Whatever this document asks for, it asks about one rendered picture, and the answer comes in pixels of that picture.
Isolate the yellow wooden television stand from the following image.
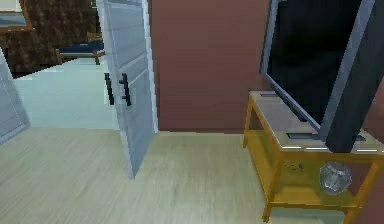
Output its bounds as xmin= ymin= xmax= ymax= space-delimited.
xmin=242 ymin=90 xmax=384 ymax=224

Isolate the black flat television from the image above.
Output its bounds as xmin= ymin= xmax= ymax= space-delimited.
xmin=260 ymin=0 xmax=384 ymax=154

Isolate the grey room door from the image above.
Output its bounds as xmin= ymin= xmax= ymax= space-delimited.
xmin=0 ymin=47 xmax=32 ymax=146
xmin=96 ymin=0 xmax=160 ymax=180

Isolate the blue wooden bench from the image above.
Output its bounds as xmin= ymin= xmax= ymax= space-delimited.
xmin=55 ymin=31 xmax=106 ymax=66

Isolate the brown framed window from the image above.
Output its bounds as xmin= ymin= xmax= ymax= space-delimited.
xmin=0 ymin=0 xmax=36 ymax=34

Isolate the black door handle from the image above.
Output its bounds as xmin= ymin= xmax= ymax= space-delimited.
xmin=104 ymin=72 xmax=115 ymax=106
xmin=119 ymin=73 xmax=132 ymax=107

